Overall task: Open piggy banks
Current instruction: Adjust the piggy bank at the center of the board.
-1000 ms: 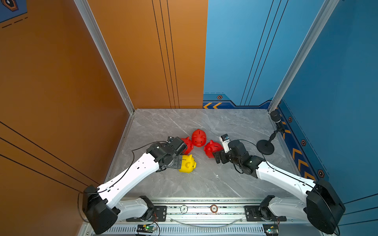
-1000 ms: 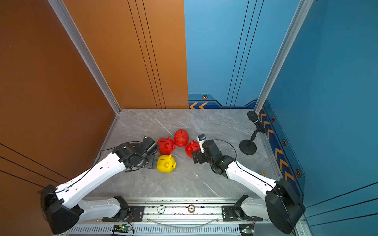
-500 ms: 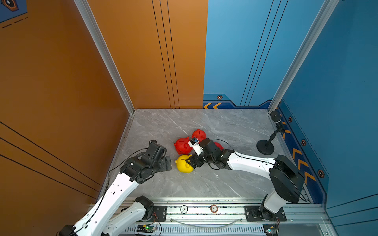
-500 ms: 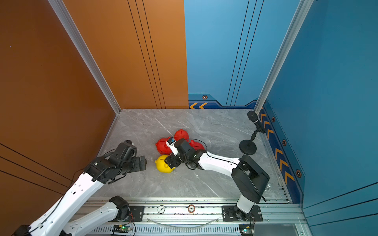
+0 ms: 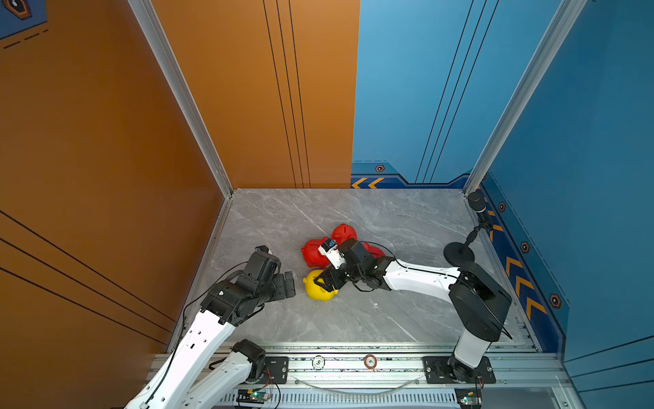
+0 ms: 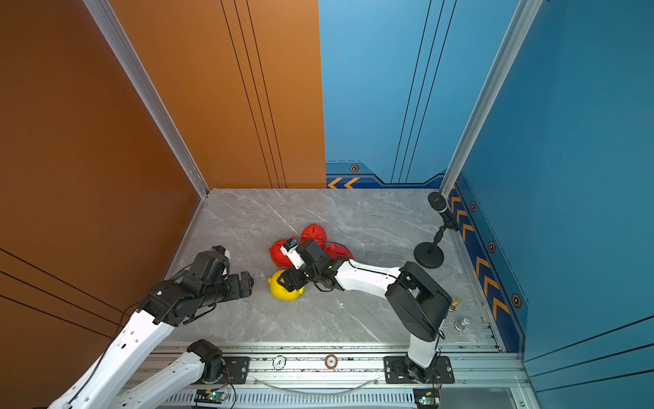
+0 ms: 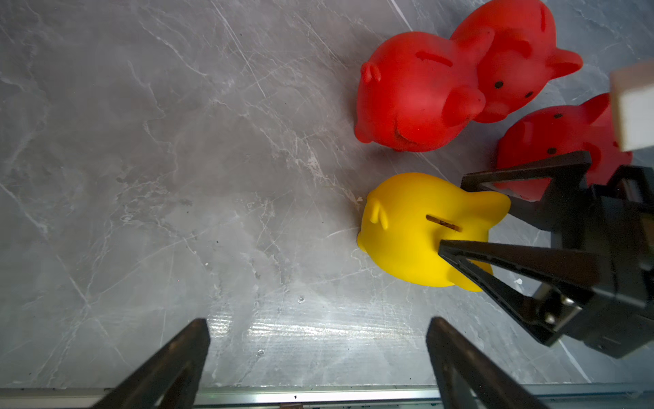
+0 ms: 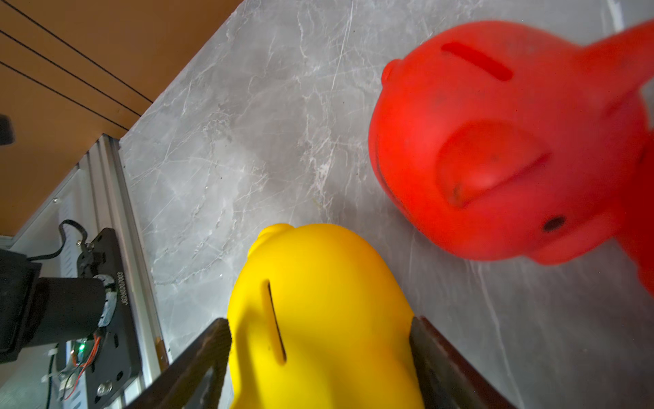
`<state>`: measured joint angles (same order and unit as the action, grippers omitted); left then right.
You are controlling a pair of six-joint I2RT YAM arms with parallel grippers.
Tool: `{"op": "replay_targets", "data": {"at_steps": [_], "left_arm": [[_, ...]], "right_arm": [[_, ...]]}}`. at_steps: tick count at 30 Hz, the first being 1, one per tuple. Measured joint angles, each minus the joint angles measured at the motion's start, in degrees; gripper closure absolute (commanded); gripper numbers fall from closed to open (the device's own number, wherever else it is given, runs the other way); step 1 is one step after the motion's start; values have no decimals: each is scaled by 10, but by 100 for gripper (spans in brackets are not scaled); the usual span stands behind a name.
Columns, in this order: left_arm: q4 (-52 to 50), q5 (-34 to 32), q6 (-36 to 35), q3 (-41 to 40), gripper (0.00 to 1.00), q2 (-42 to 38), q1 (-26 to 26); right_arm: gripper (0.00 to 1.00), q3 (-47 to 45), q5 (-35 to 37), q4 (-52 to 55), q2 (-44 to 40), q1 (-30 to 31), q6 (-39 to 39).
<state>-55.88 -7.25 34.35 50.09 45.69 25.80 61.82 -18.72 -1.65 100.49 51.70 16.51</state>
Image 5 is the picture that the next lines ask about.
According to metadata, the red piggy bank middle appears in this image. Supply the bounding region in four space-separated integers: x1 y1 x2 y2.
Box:
331 223 358 245

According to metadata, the red piggy bank right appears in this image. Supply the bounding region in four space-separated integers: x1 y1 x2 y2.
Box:
364 243 386 259

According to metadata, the green circuit board right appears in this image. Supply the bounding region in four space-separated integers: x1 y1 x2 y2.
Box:
455 389 482 409

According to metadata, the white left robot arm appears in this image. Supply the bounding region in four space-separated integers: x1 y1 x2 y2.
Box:
126 246 296 408

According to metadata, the red piggy bank left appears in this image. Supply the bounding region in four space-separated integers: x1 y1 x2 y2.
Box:
301 237 330 269

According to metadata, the aluminium corner post left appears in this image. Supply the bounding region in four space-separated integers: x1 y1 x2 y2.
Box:
127 0 235 198

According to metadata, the red piggy bank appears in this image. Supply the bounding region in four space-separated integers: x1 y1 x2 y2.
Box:
331 223 358 245
364 243 386 259
301 237 330 269

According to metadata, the green circuit board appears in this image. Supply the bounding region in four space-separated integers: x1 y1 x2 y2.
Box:
236 390 270 406
455 389 482 409

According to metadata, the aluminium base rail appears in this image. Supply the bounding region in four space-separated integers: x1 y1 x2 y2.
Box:
147 342 573 409

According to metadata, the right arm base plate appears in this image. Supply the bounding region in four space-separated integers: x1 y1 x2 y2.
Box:
422 355 497 384

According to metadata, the green circuit board left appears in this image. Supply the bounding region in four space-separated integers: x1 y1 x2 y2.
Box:
236 390 270 406

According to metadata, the aluminium corner post right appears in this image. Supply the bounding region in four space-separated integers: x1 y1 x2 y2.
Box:
463 0 587 197

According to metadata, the aluminium corner post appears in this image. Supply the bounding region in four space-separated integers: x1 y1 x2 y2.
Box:
463 0 587 197
127 0 235 198

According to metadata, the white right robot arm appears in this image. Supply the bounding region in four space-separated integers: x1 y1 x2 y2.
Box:
303 239 512 383

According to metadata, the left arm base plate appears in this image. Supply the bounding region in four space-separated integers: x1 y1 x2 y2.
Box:
248 356 290 385

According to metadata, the yellow piggy bank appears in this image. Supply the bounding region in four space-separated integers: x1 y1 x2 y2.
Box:
302 269 339 302

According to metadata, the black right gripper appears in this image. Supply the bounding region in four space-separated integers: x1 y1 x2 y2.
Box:
311 261 364 292

